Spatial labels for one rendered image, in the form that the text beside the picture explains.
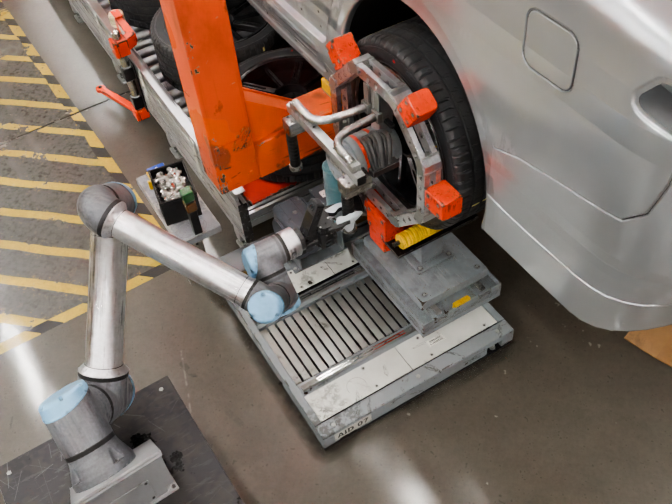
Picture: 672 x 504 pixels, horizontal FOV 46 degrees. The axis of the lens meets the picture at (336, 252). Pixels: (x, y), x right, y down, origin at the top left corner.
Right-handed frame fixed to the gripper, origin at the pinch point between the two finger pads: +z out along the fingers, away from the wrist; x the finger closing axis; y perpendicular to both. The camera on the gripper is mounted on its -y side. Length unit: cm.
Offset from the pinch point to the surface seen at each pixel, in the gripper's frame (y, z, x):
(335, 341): 77, -6, -11
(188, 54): -30, -21, -60
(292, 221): 42, -2, -44
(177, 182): 26, -33, -71
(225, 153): 12, -17, -60
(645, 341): 82, 91, 51
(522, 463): 83, 22, 64
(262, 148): 18, -3, -60
